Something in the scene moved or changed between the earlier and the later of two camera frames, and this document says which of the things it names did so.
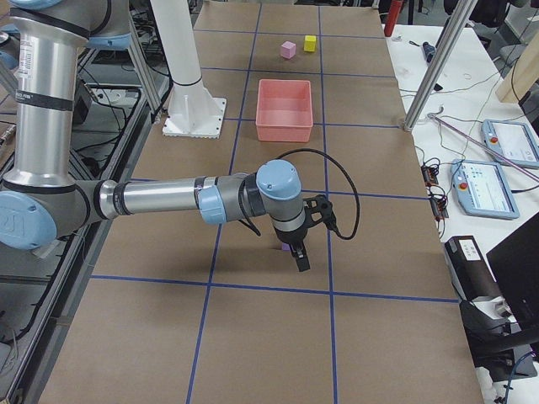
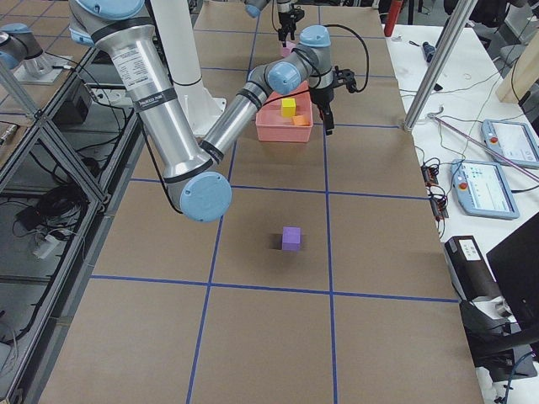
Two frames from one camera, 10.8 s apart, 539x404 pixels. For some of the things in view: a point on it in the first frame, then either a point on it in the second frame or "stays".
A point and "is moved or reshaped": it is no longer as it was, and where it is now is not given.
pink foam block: x=289 y=50 stays
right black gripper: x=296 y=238 to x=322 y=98
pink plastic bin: x=284 y=110 stays
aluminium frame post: x=460 y=22 stays
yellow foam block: x=310 y=43 is moved or reshaped
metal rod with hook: x=434 y=115 stays
